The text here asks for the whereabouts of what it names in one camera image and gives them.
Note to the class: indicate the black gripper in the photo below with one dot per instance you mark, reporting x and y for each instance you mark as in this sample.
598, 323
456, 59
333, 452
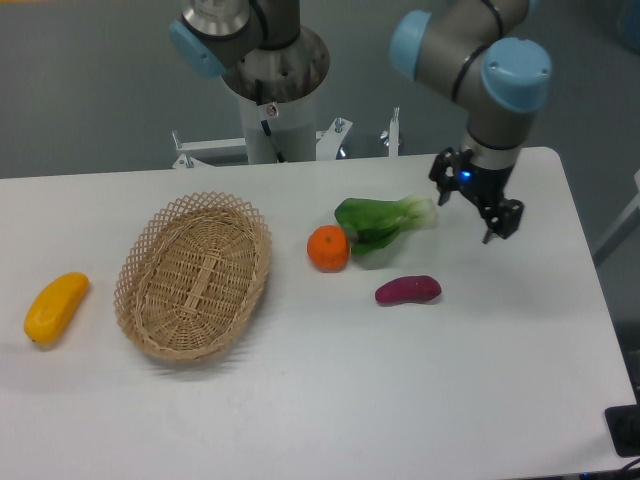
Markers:
454, 171

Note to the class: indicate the black device at table edge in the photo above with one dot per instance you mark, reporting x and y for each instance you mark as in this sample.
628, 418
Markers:
623, 425

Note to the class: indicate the purple sweet potato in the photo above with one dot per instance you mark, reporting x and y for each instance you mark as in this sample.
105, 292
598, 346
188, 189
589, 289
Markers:
408, 289

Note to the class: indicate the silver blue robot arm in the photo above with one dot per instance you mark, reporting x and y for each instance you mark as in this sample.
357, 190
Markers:
274, 66

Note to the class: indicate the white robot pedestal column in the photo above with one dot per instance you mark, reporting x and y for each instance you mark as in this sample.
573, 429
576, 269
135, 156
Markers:
279, 132

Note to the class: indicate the white metal base frame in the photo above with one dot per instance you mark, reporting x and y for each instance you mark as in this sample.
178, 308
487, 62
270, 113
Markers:
328, 145

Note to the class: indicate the woven wicker basket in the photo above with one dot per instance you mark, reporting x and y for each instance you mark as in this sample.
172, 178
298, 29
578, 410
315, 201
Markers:
194, 276

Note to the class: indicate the green bok choy vegetable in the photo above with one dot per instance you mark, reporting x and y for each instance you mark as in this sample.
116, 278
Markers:
373, 225

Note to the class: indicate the yellow mango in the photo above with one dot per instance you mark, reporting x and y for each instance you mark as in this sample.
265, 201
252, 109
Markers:
54, 307

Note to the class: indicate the orange tangerine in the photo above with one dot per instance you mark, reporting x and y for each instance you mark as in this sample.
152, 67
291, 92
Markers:
328, 248

